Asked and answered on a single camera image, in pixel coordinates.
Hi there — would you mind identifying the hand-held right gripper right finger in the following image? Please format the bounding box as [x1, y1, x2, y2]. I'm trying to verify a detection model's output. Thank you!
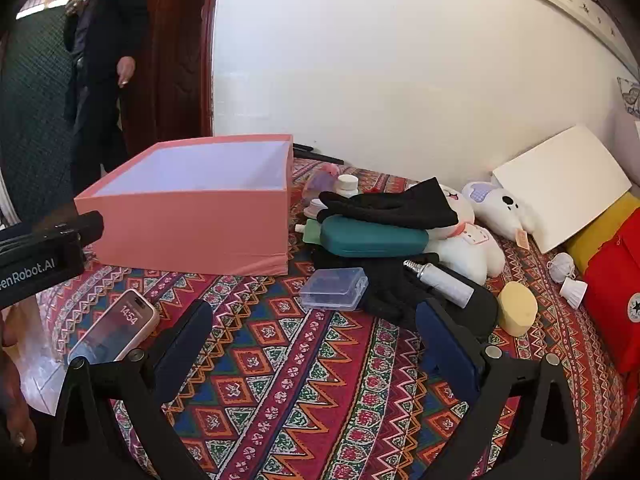
[415, 299, 581, 480]

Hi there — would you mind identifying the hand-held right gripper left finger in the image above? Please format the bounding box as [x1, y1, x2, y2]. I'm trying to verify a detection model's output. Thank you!
[49, 299, 216, 480]

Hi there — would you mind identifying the black oval pouch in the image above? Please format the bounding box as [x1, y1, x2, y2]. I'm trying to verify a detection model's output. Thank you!
[425, 266, 499, 338]

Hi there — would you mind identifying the white spray tube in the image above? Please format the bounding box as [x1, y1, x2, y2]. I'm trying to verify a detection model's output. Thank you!
[404, 259, 476, 308]

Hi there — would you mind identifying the smartphone with beige case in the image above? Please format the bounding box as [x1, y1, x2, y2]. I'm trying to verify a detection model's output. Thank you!
[67, 288, 161, 363]

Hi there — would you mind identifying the black sleep mask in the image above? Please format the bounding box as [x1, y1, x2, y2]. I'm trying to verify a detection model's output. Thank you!
[312, 249, 436, 323]

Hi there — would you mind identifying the yellow sponge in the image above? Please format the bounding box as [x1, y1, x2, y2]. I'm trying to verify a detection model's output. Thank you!
[497, 281, 539, 337]

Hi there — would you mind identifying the white plush bear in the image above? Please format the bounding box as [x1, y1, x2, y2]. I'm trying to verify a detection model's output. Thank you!
[425, 184, 506, 286]

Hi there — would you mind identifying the pink cardboard box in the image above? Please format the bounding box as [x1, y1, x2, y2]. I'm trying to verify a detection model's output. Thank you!
[74, 134, 295, 277]

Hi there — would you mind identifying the clear plastic case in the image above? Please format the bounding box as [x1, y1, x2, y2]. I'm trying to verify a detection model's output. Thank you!
[299, 267, 369, 312]

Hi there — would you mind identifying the teal glasses case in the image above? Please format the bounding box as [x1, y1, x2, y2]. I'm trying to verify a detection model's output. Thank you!
[320, 215, 431, 259]

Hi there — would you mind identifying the white pleated cup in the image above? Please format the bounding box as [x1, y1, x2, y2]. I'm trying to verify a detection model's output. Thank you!
[559, 277, 588, 308]

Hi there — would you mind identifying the black knit cloth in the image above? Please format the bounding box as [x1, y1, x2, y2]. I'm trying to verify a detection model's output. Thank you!
[318, 177, 459, 231]

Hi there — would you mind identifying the white plush koala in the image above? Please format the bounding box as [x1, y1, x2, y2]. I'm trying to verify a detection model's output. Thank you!
[461, 180, 538, 250]

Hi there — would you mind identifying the person's left hand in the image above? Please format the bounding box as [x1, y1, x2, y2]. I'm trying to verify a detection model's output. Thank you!
[0, 306, 39, 454]

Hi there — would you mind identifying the clear plastic bag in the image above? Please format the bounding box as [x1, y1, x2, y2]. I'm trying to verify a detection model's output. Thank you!
[7, 292, 76, 417]

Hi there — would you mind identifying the patterned bedsheet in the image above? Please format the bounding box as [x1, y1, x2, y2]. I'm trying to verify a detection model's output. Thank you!
[37, 157, 628, 480]

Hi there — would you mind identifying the green tube white cap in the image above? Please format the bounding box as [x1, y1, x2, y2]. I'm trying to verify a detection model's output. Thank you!
[295, 219, 323, 247]

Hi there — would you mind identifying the yellow and red pillow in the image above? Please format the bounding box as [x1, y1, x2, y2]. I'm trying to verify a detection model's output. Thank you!
[582, 220, 640, 376]

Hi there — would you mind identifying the white board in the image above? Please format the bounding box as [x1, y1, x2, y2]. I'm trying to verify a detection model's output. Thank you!
[491, 125, 633, 254]

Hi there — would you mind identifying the black pen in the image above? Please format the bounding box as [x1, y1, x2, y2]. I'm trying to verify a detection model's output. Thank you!
[292, 143, 345, 166]

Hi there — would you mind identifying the red wooden door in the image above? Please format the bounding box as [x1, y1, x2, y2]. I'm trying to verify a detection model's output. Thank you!
[145, 0, 213, 143]

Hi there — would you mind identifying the red wooden door frame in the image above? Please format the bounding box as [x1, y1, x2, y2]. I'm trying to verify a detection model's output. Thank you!
[200, 0, 224, 137]

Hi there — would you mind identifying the wall drawing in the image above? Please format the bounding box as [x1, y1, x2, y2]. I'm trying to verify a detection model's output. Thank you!
[616, 76, 640, 121]

